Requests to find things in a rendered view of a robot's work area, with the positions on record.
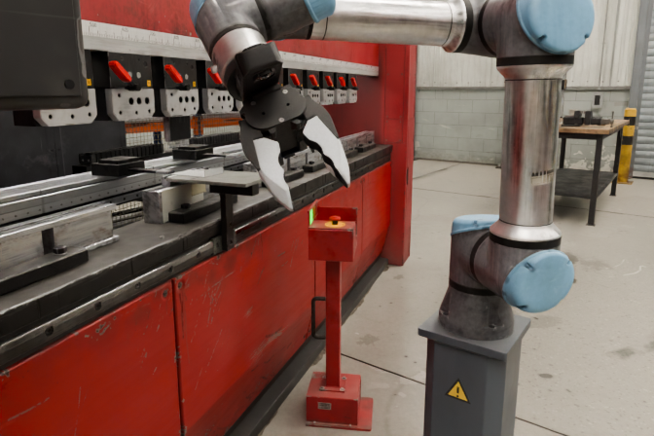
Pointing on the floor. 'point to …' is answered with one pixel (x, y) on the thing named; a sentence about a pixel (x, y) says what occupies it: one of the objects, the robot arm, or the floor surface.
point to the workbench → (592, 181)
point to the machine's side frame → (390, 101)
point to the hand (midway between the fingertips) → (315, 185)
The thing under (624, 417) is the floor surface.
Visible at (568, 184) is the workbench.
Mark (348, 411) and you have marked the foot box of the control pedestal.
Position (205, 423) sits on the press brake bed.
